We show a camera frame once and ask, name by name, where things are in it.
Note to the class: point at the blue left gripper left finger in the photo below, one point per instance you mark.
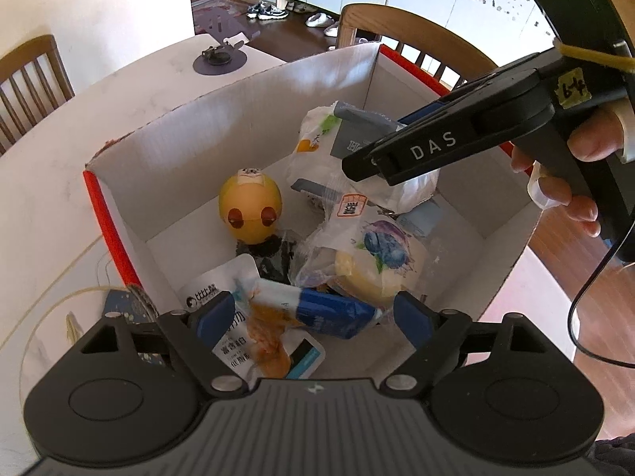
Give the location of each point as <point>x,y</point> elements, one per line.
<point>211,321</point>

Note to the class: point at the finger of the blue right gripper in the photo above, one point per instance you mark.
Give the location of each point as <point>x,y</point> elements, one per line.
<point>410,152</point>
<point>424,111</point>

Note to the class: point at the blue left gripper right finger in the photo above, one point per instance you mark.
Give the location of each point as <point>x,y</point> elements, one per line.
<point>415,319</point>

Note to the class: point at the white chicken breast packet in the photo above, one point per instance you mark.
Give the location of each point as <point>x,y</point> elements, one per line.
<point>251,347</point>

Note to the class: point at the blue white biscuit packet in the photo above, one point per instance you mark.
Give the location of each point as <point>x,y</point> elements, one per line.
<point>285,306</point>

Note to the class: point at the tissue pack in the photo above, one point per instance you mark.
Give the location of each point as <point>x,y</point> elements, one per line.
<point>330,133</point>

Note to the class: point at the black snack packet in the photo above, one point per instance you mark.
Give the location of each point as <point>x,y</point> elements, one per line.
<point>274,256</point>

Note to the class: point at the bread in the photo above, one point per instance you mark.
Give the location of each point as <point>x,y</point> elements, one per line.
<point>361,252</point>

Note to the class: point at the yellow plush toy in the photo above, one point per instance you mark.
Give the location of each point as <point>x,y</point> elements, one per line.
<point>250,205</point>

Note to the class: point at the light blue small box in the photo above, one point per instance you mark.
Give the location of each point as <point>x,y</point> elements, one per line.
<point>421,220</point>

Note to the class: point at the right hand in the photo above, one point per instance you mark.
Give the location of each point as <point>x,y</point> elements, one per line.
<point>609,131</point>

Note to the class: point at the wooden chair right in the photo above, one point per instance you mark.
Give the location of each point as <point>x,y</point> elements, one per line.
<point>451,51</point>

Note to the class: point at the wooden chair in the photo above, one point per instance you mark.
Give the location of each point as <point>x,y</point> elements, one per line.
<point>34,84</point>
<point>451,51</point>

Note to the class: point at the red shoe box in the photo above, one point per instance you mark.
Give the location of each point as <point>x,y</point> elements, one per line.
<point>451,237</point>

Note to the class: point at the black phone stand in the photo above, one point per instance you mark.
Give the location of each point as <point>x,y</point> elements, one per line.
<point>225,55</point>

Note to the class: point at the wooden chair far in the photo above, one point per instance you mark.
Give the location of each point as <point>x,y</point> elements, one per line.
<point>34,84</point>

